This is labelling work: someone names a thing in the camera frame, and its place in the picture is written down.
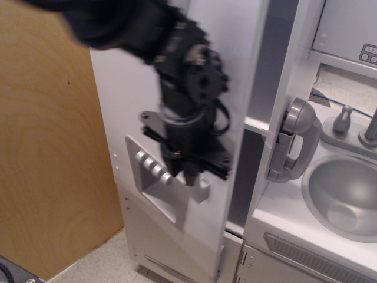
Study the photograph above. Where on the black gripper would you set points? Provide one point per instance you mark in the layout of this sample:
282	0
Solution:
189	145

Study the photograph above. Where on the grey fridge door handle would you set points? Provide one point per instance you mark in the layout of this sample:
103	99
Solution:
201	189

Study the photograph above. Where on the white toy fridge door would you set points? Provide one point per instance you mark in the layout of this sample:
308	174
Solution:
175	230

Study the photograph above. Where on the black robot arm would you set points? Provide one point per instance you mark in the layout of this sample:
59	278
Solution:
191	75

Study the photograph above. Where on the grey ice dispenser panel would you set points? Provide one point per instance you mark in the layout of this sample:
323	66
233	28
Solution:
152	179

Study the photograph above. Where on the white lower freezer door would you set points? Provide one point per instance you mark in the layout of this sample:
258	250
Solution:
154	248

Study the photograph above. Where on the plywood board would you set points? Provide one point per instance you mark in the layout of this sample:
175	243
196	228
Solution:
58	196

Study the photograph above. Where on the grey toy telephone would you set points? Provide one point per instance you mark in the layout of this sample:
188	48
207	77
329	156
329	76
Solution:
296	143

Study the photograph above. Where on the white toy kitchen cabinet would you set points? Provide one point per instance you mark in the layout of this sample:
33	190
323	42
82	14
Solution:
280	240

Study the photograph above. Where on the grey toy sink basin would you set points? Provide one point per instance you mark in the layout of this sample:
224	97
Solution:
340	192

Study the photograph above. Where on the grey toy faucet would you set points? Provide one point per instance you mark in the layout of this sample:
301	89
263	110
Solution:
341	132

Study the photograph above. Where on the black equipment base corner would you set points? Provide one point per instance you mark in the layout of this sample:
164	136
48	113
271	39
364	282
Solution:
11	272

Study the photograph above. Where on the toy microwave with keypad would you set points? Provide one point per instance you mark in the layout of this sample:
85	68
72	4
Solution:
346	36

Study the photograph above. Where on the grey lower door handle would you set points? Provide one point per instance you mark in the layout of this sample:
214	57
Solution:
221	259

